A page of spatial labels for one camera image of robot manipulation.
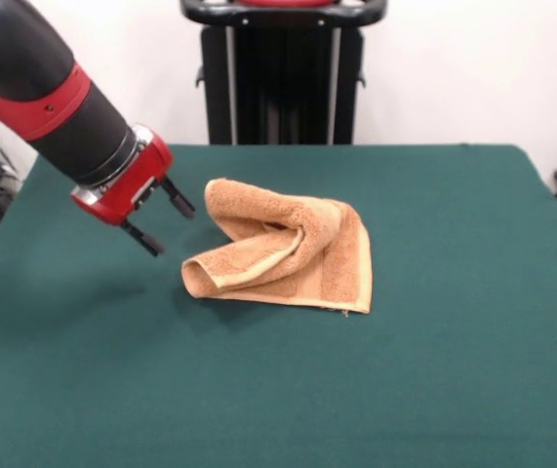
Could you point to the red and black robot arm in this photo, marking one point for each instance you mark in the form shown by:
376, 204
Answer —
63, 107

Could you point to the tan terry towel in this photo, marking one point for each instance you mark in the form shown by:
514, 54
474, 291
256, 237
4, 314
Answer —
341, 263

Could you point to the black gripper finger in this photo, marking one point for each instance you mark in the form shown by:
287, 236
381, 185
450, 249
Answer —
180, 200
146, 240

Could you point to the red robot base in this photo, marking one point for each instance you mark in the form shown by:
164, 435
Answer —
283, 2

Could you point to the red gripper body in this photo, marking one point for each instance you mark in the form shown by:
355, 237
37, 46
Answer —
131, 187

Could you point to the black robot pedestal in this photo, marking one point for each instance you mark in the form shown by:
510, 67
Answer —
283, 73

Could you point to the dark green table cloth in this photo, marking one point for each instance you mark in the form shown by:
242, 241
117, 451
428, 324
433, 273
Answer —
112, 365

